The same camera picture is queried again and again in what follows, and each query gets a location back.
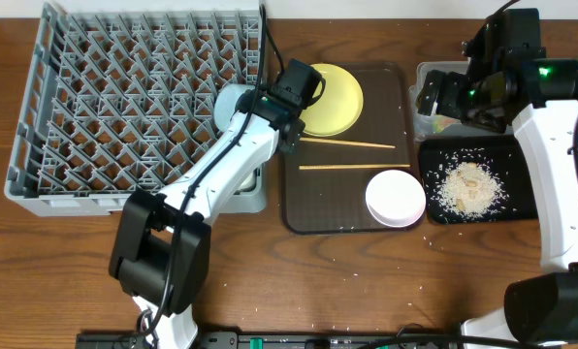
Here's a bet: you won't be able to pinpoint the wooden chopstick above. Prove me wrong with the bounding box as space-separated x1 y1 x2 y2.
300 138 396 149
298 164 410 171

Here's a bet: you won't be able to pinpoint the light blue bowl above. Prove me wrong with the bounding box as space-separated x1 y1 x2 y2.
212 84 253 132

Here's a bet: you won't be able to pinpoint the yellow plate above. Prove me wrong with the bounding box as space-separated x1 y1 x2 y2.
301 63 364 138

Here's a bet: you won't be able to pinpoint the white paper cup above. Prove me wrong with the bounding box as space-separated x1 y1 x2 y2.
238 171 257 192

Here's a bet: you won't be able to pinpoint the wrapper waste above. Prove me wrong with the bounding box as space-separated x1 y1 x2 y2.
433 114 460 134

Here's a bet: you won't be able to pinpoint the white pink-rimmed bowl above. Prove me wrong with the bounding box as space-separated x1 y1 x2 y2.
365 170 427 229

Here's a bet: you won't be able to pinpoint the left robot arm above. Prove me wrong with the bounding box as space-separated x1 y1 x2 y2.
109 60 326 348

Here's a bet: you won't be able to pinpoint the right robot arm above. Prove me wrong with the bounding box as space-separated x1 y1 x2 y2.
416 1 578 348

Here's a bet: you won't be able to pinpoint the clear plastic waste bin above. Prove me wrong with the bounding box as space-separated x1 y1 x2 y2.
409 60 513 142

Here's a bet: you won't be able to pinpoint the black waste tray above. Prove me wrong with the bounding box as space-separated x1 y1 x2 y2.
418 136 537 221

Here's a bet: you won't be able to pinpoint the dark brown serving tray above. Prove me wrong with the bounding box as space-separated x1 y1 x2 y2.
279 62 418 235

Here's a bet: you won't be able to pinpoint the rice and food scraps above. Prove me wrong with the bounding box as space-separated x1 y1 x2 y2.
421 148 509 224

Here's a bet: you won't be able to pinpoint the grey plastic dish rack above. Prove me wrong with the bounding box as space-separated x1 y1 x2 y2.
4 2 261 216

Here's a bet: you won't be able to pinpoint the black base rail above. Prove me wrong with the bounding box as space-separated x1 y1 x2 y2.
75 330 562 349

